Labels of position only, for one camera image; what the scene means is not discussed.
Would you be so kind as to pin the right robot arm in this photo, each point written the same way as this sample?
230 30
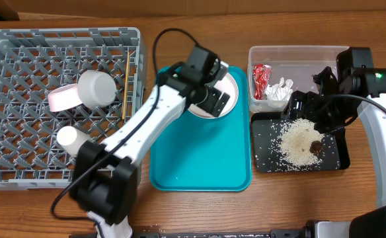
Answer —
360 93

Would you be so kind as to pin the white paper cup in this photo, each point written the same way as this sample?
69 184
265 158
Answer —
71 139

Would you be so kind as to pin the clear plastic waste bin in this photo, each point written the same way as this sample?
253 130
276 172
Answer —
298 63

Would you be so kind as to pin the white round plate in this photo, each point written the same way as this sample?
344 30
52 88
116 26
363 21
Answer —
232 92

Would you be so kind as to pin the white tissue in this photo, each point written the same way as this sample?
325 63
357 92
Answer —
279 91

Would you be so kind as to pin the black food waste tray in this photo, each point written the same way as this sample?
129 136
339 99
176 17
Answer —
266 129

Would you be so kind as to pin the pink bowl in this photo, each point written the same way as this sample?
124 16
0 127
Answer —
63 98

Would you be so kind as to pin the grey plastic dishwasher rack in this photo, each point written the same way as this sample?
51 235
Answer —
34 62

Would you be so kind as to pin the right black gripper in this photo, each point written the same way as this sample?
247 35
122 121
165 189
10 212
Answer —
299 103

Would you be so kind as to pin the brown food scrap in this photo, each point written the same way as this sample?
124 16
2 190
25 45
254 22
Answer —
316 147

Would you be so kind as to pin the wooden chopstick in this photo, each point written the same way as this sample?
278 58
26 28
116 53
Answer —
126 86

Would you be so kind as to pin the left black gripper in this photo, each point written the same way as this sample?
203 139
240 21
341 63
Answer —
209 104

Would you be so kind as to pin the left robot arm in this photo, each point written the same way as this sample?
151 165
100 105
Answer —
105 177

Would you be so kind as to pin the red snack wrapper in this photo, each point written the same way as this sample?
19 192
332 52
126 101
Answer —
261 74

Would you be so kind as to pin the teal plastic tray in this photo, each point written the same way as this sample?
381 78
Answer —
200 154

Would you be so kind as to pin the white rice pile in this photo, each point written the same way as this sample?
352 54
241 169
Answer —
296 141

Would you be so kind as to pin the grey-green bowl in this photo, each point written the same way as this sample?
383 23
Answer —
96 88

